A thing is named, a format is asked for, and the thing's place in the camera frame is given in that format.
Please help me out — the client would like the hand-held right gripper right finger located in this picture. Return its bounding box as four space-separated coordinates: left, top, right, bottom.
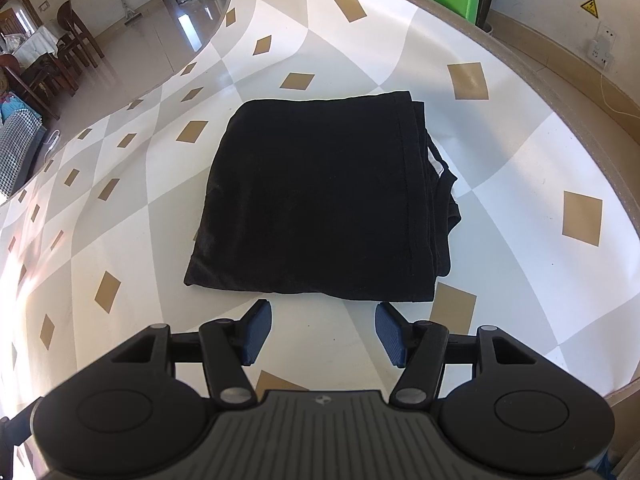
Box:
374 301 540 407

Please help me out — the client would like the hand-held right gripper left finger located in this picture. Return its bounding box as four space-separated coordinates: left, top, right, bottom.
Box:
110 299 273 407

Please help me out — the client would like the black white-striped t-shirt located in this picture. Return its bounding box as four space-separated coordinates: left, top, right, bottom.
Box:
182 90 462 305

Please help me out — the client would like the white power strip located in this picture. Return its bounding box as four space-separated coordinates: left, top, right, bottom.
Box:
42 130 64 162

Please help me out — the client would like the houndstooth covered sofa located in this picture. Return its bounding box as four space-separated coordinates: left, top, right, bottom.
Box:
0 110 47 202

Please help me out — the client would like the blue cloth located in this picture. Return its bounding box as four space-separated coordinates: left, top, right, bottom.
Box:
0 91 30 122

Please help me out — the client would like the dark wooden chair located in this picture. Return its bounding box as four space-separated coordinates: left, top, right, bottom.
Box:
56 0 105 70
0 54 78 122

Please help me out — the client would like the dining table with white cloth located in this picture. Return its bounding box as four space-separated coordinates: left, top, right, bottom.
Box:
12 24 57 63

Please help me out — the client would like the white cable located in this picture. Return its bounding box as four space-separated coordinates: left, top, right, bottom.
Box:
599 62 640 117

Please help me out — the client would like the white wall socket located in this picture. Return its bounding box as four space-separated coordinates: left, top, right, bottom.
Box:
586 25 617 68

